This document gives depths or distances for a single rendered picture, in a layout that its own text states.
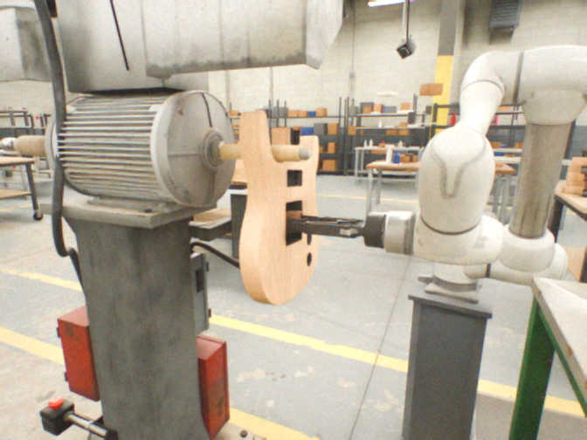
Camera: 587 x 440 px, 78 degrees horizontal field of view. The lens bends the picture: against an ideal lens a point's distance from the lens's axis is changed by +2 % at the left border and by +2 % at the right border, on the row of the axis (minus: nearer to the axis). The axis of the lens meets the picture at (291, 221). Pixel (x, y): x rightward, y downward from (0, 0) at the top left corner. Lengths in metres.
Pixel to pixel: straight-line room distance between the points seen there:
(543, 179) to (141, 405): 1.26
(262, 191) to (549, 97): 0.76
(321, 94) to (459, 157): 11.86
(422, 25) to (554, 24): 3.13
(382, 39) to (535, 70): 11.10
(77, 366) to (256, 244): 0.72
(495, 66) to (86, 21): 0.97
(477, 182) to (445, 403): 1.16
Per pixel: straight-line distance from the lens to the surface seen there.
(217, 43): 0.64
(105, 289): 1.02
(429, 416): 1.70
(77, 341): 1.19
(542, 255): 1.38
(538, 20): 12.09
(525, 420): 1.25
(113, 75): 0.90
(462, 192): 0.61
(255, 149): 0.69
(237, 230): 1.06
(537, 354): 1.14
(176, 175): 0.76
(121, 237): 0.91
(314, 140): 0.96
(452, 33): 7.71
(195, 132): 0.79
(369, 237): 0.75
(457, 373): 1.55
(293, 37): 0.58
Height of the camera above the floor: 1.29
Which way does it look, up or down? 14 degrees down
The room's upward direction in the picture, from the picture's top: straight up
